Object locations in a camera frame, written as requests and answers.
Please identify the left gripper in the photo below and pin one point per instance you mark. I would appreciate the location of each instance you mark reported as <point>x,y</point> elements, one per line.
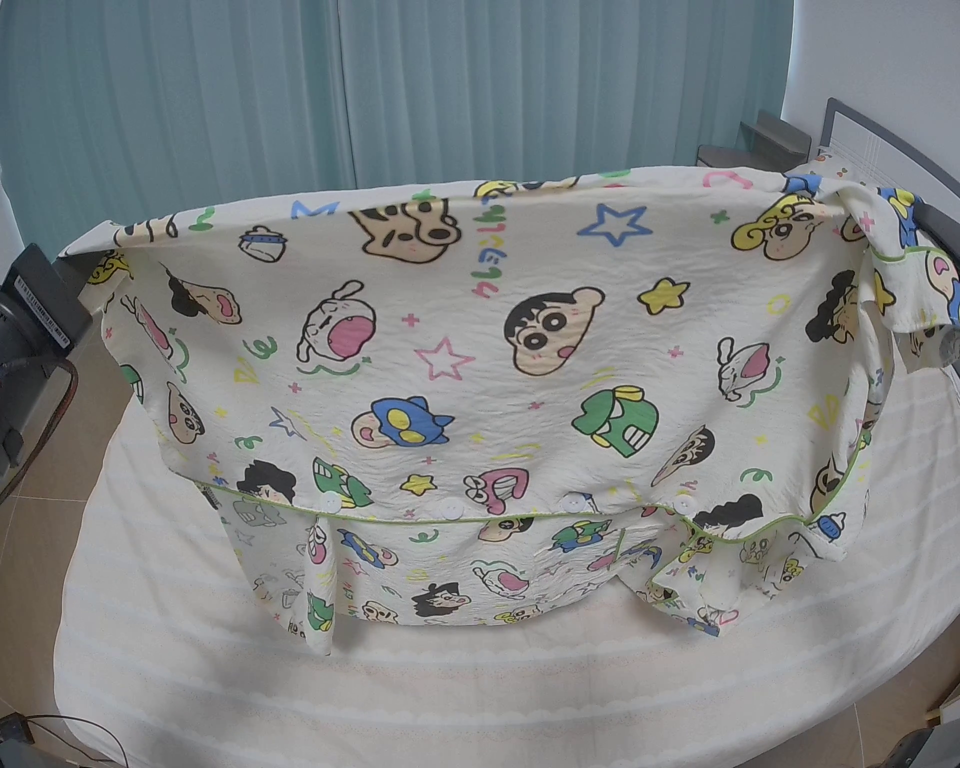
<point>45,300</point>

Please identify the white printed pyjama top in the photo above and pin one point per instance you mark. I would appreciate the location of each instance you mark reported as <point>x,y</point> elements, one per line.
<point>487,352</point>

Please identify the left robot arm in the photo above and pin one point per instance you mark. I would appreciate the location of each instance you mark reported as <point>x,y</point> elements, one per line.
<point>22,405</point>

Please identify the bed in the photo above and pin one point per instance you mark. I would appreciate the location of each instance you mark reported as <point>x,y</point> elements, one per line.
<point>525,690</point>

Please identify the blue-green curtain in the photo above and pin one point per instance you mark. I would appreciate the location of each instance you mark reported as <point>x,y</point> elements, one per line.
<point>225,90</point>

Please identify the grey wooden bedside table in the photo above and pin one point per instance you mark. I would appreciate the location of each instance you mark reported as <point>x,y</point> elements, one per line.
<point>772,146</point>

